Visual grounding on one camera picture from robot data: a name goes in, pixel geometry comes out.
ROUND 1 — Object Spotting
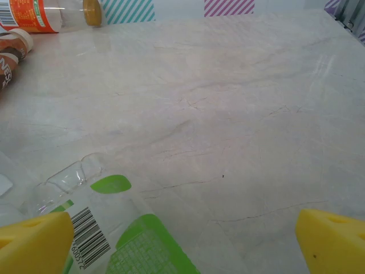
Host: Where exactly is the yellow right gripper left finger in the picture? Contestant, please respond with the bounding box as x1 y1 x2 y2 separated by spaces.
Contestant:
0 211 75 274

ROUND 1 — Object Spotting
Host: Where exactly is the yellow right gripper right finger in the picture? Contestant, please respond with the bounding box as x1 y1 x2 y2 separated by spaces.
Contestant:
295 208 365 274

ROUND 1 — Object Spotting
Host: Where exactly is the clear bottle with green label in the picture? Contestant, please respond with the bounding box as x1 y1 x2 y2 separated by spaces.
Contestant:
19 152 202 274

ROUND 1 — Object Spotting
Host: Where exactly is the orange label bottle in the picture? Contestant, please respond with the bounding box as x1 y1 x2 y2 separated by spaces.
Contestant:
0 0 103 34

